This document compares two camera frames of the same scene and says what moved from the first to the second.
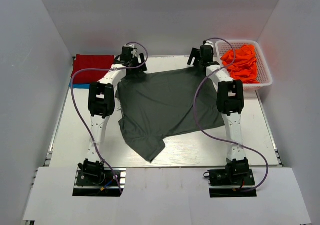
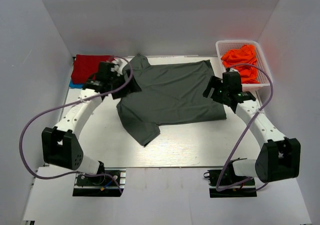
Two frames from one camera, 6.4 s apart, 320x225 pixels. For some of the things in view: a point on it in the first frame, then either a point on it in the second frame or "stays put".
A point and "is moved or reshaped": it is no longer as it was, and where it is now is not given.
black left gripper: x=136 y=58 to x=133 y=87
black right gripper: x=195 y=53 to x=215 y=83
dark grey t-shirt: x=159 y=105 is moved or reshaped
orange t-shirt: x=244 y=67 stays put
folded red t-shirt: x=83 y=61 stays put
